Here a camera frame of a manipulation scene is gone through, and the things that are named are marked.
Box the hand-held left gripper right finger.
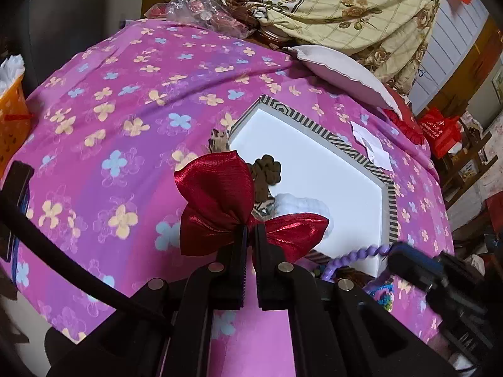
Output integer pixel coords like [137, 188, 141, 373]
[251, 223, 458, 377]

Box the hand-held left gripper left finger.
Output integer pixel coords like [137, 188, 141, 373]
[45, 225, 249, 377]

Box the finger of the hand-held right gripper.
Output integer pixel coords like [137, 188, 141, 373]
[387, 242, 446, 292]

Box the blue orange bead bracelet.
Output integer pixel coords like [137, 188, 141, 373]
[363, 279, 395, 312]

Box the purple bead bracelet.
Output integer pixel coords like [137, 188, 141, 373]
[320, 243, 394, 281]

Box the red satin hair bow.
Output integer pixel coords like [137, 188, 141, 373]
[174, 150, 330, 263]

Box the white tray with striped rim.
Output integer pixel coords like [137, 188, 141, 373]
[228, 95, 401, 276]

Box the white fluffy scrunchie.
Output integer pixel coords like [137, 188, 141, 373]
[271, 192, 334, 236]

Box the brown scrunchie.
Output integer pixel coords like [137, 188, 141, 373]
[249, 154, 283, 205]

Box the wooden shelf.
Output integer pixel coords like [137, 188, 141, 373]
[434, 116, 494, 209]

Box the white paper sheet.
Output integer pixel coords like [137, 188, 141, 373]
[350, 121, 394, 171]

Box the leopard print scrunchie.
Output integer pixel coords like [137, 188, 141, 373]
[202, 128, 232, 155]

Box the red shopping bag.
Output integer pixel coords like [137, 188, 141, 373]
[417, 106, 463, 158]

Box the red frilled cushion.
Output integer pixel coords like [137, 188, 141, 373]
[383, 84, 427, 145]

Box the pink floral bed sheet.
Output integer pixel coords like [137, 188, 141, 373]
[0, 18, 456, 377]

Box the pale pink pillow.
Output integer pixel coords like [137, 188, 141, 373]
[284, 44, 403, 120]

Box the brown round tin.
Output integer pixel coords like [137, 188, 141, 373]
[255, 25, 293, 48]

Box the beige floral quilt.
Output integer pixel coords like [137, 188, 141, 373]
[220, 0, 444, 95]

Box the clear plastic bag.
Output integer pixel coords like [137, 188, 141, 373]
[143, 0, 260, 40]

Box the orange plastic basket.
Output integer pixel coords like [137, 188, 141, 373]
[0, 55, 35, 175]

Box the grey cabinet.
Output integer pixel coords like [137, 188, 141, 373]
[21, 0, 120, 89]

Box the black cable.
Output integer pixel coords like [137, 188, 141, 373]
[0, 194, 174, 325]

